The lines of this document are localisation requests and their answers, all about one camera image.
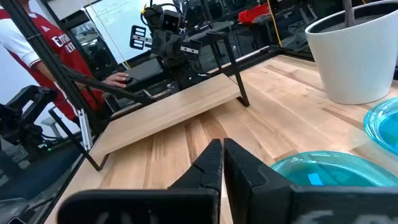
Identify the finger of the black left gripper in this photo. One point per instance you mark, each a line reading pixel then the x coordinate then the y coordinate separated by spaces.
pixel 137 37
pixel 191 50

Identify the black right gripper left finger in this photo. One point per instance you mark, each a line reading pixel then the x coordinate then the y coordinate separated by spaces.
pixel 186 205

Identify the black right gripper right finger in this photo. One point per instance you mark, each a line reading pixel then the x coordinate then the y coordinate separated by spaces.
pixel 264 202

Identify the teal plate with blue tape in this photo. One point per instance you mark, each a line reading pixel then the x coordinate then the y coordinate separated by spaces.
pixel 384 124
pixel 342 174

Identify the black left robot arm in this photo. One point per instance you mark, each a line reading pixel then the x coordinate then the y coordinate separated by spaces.
pixel 186 79

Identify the white whiteboard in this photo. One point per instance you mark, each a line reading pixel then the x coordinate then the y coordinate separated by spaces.
pixel 118 28

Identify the grey desk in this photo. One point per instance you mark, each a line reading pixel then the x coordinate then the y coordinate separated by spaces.
pixel 146 70

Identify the person's hand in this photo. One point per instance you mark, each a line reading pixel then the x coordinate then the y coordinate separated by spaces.
pixel 116 80

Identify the red storage bins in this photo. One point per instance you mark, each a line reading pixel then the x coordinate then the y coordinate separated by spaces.
pixel 253 13

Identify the person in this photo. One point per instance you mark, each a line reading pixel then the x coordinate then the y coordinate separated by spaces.
pixel 62 43

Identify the silver aluminium bar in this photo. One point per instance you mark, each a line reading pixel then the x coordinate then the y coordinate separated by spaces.
pixel 84 129

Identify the white plant pot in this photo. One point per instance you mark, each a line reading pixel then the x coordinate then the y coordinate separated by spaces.
pixel 351 62

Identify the green potted tree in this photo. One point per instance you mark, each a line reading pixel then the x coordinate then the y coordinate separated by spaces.
pixel 349 12

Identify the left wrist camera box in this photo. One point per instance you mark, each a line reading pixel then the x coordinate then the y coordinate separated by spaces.
pixel 171 21

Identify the black aluminium table frame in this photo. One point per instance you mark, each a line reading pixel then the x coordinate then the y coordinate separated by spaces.
pixel 35 39

